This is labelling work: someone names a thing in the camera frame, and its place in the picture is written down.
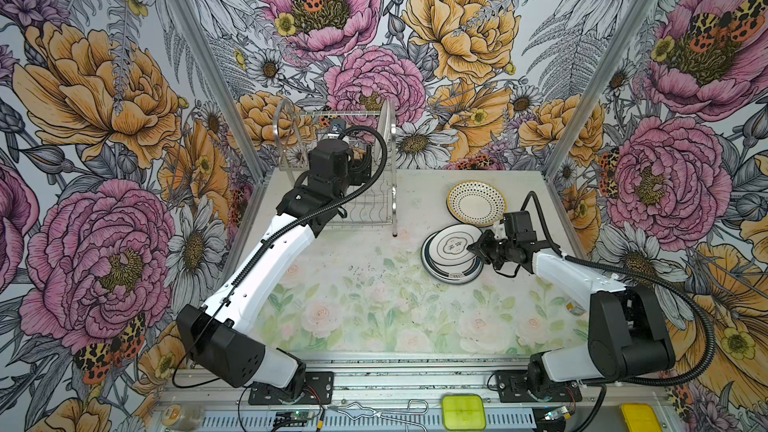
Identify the yellow rimmed white plate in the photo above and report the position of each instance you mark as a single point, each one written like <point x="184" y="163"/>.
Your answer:
<point x="476" y="203"/>

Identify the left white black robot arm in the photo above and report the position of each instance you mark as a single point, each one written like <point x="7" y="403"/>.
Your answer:
<point x="216" y="335"/>

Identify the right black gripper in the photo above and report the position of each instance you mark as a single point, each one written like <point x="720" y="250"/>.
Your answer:
<point x="480" y="247"/>

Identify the green square lid box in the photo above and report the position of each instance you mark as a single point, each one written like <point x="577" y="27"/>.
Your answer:
<point x="463" y="413"/>

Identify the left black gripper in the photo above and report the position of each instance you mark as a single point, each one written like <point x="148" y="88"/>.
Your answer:
<point x="361" y="169"/>

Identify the bent metal wire hook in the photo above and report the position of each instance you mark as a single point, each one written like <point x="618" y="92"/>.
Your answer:
<point x="411" y="416"/>

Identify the chrome wire dish rack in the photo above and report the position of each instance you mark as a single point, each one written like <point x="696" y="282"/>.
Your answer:
<point x="297" y="131"/>

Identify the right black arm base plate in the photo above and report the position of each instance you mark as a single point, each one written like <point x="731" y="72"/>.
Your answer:
<point x="514" y="386"/>

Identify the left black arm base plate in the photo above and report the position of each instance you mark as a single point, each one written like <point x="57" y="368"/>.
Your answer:
<point x="317" y="389"/>

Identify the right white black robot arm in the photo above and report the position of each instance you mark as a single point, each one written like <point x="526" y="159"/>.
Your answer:
<point x="626" y="336"/>

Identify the small green circuit board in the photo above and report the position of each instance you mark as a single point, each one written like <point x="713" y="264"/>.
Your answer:
<point x="292" y="419"/>

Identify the yellow box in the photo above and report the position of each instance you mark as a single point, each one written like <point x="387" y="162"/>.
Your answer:
<point x="640" y="418"/>

